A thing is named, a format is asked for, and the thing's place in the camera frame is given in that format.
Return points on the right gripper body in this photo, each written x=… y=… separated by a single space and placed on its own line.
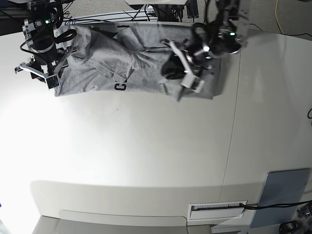
x=40 y=40

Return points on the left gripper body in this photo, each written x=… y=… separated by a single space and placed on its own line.
x=213 y=40

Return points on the grey T-shirt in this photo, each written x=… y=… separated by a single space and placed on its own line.
x=129 y=58

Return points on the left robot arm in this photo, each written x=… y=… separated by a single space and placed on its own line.
x=228 y=11

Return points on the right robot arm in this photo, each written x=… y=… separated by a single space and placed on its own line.
x=48 y=9

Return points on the blue-grey flat panel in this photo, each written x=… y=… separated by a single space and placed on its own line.
x=280 y=187

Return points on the black device bottom right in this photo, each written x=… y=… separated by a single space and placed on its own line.
x=289 y=227

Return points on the aluminium frame stand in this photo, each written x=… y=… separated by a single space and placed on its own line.
x=166 y=10

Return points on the white table cable grommet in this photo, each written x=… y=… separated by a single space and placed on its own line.
x=215 y=211

